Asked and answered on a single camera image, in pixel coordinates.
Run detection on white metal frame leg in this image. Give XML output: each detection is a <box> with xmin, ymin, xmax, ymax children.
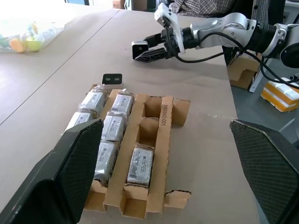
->
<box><xmin>248</xmin><ymin>58</ymin><xmax>273</xmax><ymax>93</ymax></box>

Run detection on small background cardboard box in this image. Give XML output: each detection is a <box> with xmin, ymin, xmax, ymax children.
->
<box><xmin>112</xmin><ymin>0</ymin><xmax>126</xmax><ymax>10</ymax></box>

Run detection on yellow-green toy ball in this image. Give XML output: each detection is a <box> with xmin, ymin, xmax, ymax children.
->
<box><xmin>25</xmin><ymin>35</ymin><xmax>44</xmax><ymax>52</ymax></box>

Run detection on open brown cardboard box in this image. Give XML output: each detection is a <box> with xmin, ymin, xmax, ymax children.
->
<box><xmin>228</xmin><ymin>52</ymin><xmax>263</xmax><ymax>90</ymax></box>

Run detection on large background cardboard box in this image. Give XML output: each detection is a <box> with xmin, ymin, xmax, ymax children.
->
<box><xmin>130</xmin><ymin>0</ymin><xmax>150</xmax><ymax>12</ymax></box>

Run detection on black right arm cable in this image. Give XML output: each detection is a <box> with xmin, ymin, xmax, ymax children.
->
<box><xmin>171</xmin><ymin>31</ymin><xmax>299</xmax><ymax>89</ymax></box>

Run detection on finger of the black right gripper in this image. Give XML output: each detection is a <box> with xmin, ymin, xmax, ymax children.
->
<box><xmin>144</xmin><ymin>32</ymin><xmax>164</xmax><ymax>47</ymax></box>
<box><xmin>134</xmin><ymin>47</ymin><xmax>169</xmax><ymax>63</ymax></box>

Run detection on person in plaid shirt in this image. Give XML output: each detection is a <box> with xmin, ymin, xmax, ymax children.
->
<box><xmin>167</xmin><ymin>0</ymin><xmax>271</xmax><ymax>24</ymax></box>

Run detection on plastic-wrapped silver camera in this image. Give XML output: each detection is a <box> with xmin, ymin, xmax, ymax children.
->
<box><xmin>93</xmin><ymin>140</ymin><xmax>120</xmax><ymax>185</ymax></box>
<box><xmin>125</xmin><ymin>145</ymin><xmax>156</xmax><ymax>187</ymax></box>
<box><xmin>100</xmin><ymin>112</ymin><xmax>128</xmax><ymax>142</ymax></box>
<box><xmin>64</xmin><ymin>111</ymin><xmax>95</xmax><ymax>133</ymax></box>
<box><xmin>78</xmin><ymin>90</ymin><xmax>108</xmax><ymax>114</ymax></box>
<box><xmin>109</xmin><ymin>92</ymin><xmax>135</xmax><ymax>115</ymax></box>

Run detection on orange toy ball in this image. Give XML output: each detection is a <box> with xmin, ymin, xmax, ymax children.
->
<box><xmin>8</xmin><ymin>38</ymin><xmax>27</xmax><ymax>54</ymax></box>

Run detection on brown cardboard divider tray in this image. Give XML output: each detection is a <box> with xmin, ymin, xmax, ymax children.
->
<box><xmin>77</xmin><ymin>83</ymin><xmax>192</xmax><ymax>220</ymax></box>

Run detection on clear plastic bag of toys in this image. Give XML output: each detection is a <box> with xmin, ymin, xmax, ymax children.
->
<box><xmin>0</xmin><ymin>20</ymin><xmax>65</xmax><ymax>55</ymax></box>

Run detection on orange and white foam box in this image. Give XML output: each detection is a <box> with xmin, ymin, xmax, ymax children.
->
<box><xmin>260</xmin><ymin>79</ymin><xmax>299</xmax><ymax>113</ymax></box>

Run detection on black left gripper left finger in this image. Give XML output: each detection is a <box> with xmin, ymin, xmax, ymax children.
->
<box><xmin>0</xmin><ymin>118</ymin><xmax>104</xmax><ymax>224</ymax></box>

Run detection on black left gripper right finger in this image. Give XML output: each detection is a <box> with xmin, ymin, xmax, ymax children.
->
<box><xmin>230</xmin><ymin>119</ymin><xmax>299</xmax><ymax>224</ymax></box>

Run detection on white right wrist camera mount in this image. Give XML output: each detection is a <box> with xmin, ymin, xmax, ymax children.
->
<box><xmin>154</xmin><ymin>3</ymin><xmax>187</xmax><ymax>55</ymax></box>

